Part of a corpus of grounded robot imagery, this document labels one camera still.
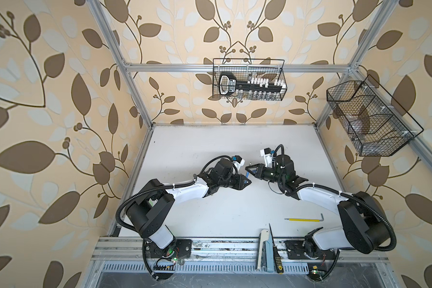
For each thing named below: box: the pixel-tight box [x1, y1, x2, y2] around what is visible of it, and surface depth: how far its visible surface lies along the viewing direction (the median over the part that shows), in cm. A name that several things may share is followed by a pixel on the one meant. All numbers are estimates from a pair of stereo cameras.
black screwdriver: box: [268, 223, 284, 275], surface depth 71 cm
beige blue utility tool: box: [255, 229, 275, 273], surface depth 74 cm
